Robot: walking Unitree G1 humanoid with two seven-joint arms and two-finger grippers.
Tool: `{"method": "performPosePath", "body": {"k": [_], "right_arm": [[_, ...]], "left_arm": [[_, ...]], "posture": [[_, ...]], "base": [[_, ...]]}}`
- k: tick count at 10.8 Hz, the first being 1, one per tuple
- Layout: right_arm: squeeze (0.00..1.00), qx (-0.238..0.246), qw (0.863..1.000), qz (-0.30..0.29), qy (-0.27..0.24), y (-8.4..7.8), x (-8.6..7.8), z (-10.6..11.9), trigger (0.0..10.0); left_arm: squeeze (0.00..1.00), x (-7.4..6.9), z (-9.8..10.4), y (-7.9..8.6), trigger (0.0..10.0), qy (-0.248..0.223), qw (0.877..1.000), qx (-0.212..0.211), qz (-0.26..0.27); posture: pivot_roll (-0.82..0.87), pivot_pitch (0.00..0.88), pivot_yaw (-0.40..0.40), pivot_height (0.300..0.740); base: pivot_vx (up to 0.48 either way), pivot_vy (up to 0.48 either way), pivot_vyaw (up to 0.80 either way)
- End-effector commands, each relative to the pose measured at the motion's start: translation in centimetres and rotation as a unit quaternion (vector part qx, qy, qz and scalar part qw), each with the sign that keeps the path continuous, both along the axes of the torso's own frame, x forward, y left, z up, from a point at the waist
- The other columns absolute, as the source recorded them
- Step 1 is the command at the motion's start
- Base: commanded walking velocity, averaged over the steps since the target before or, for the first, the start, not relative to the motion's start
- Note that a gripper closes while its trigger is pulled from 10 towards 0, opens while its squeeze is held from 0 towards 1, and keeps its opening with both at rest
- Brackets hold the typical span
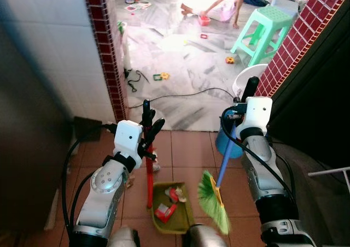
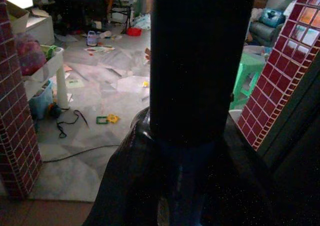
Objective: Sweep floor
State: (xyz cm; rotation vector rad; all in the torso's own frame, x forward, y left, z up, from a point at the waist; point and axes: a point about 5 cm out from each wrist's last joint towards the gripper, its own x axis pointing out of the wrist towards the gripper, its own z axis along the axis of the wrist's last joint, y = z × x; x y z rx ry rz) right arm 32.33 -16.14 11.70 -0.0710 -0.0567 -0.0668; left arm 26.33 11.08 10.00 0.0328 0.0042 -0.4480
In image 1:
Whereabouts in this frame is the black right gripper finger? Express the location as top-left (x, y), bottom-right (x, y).
top-left (242, 77), bottom-right (260, 102)

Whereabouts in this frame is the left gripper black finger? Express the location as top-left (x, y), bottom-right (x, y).
top-left (145, 118), bottom-right (166, 148)
top-left (141, 99), bottom-right (155, 128)

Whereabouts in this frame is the olive dustpan with red handle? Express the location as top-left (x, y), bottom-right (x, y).
top-left (144, 124), bottom-right (195, 235)

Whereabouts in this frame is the green broom with blue handle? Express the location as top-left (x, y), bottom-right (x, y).
top-left (197, 121), bottom-right (238, 235)

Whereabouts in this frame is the white plastic basin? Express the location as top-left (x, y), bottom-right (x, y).
top-left (232, 64), bottom-right (269, 97)

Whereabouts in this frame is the red white snack wrapper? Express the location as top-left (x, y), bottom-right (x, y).
top-left (152, 149), bottom-right (160, 171)

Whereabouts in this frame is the blue plastic bucket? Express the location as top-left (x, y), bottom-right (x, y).
top-left (215, 121), bottom-right (244, 159)

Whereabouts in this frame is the crumpled red white wrapper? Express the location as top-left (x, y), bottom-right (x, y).
top-left (167, 187), bottom-right (186, 203)

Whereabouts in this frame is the flat red packet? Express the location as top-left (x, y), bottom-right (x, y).
top-left (155, 203), bottom-right (177, 221)

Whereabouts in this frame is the mint green plastic stool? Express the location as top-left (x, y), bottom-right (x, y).
top-left (231, 5), bottom-right (296, 67)

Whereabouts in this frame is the sitting child in pink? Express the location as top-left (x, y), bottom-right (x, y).
top-left (180, 0), bottom-right (247, 29)

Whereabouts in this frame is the silver robot left knee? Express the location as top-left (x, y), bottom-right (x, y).
top-left (109, 227), bottom-right (140, 247)

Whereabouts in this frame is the silver robot knee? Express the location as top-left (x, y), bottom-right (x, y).
top-left (109, 227), bottom-right (140, 247)
top-left (183, 224), bottom-right (228, 247)

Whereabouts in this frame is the silver robot right knee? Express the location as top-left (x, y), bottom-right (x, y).
top-left (183, 224), bottom-right (228, 247)

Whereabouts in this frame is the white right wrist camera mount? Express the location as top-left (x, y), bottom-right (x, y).
top-left (244, 97), bottom-right (273, 132)

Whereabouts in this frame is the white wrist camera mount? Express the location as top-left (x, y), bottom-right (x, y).
top-left (113, 120), bottom-right (144, 158)
top-left (244, 97), bottom-right (273, 132)

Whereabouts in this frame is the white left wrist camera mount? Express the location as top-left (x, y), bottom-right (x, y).
top-left (113, 120), bottom-right (144, 158)

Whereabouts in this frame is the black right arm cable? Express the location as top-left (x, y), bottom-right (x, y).
top-left (221, 108), bottom-right (296, 204)

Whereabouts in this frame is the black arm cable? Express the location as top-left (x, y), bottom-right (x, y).
top-left (221, 108), bottom-right (296, 204)
top-left (61, 124), bottom-right (118, 231)

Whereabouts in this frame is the black power adapter with cord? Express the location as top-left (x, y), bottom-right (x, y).
top-left (125, 67), bottom-right (148, 92)

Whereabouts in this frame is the thin black floor cable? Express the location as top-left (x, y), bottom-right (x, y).
top-left (127, 87), bottom-right (236, 108)

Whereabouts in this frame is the black wall box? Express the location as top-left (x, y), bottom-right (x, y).
top-left (74, 116), bottom-right (102, 141)

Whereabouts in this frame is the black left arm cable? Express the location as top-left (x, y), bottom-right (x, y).
top-left (61, 124), bottom-right (118, 231)

